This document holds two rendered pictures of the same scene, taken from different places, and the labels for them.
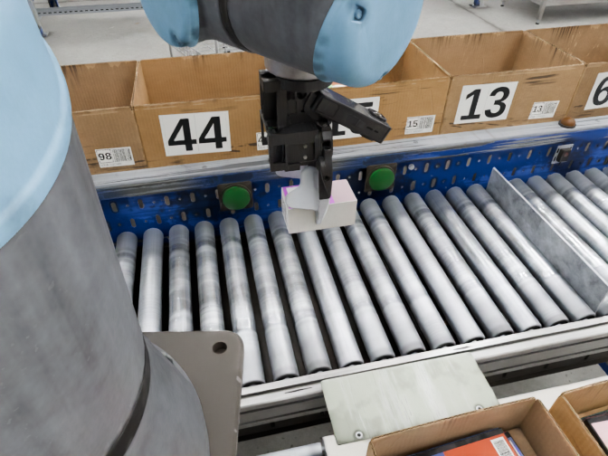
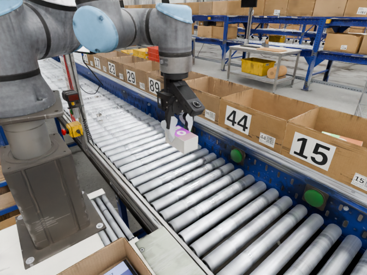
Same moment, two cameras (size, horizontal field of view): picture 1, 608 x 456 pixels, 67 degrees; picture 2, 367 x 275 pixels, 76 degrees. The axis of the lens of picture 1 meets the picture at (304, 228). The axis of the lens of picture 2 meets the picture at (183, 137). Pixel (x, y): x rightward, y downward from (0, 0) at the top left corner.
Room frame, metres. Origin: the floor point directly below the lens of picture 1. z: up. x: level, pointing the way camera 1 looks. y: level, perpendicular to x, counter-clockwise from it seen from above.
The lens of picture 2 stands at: (0.25, -0.62, 1.45)
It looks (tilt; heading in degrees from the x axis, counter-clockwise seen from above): 28 degrees down; 64
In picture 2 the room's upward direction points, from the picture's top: straight up
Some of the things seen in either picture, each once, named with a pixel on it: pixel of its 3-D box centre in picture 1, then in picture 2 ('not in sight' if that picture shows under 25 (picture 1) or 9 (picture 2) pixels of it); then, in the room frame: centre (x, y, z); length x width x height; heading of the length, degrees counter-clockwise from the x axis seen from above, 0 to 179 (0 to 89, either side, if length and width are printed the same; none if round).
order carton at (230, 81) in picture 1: (218, 105); (265, 117); (1.14, 0.23, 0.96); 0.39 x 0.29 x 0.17; 102
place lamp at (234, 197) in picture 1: (236, 199); (235, 156); (0.93, 0.17, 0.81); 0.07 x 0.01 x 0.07; 102
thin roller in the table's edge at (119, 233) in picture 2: not in sight; (110, 219); (0.28, 0.10, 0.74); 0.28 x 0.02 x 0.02; 102
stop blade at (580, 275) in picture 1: (536, 232); not in sight; (0.85, -0.58, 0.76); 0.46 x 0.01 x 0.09; 12
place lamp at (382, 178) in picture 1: (382, 180); (313, 198); (1.01, -0.21, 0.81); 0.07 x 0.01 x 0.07; 102
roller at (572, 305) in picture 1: (520, 245); not in sight; (0.85, -0.55, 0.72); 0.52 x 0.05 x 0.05; 12
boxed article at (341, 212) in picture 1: (318, 205); (181, 138); (0.53, -0.02, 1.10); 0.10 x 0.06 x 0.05; 103
